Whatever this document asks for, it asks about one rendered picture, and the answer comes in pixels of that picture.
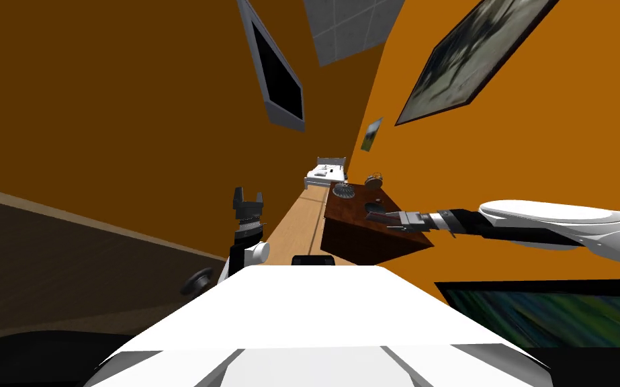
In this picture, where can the grey framed window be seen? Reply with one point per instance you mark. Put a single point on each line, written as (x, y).
(280, 75)

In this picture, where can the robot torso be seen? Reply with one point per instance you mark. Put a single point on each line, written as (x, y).
(309, 317)

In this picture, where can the brown round alarm clock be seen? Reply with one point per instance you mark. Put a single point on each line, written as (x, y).
(373, 182)

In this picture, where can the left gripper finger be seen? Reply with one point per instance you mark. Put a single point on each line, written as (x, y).
(238, 195)
(259, 198)

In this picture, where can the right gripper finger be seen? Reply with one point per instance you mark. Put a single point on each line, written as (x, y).
(397, 227)
(385, 217)

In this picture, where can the black framed green painting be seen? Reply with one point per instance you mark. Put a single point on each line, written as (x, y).
(551, 317)

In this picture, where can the black round dish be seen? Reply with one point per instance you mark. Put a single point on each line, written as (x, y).
(374, 207)

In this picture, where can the white bed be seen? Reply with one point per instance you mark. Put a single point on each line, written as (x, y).
(324, 172)

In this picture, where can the grey ribbed round object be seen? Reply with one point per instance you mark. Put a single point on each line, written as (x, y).
(343, 191)

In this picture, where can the dark brown wooden nightstand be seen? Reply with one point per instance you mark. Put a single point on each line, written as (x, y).
(360, 236)

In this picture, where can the large dark framed painting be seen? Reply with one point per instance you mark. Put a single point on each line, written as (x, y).
(465, 64)

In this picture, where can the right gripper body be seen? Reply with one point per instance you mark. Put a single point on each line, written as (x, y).
(416, 221)

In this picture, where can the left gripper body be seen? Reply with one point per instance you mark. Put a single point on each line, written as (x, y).
(247, 210)

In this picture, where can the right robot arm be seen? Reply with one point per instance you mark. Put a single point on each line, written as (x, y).
(557, 223)

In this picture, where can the small green wall picture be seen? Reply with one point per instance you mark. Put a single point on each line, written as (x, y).
(372, 134)

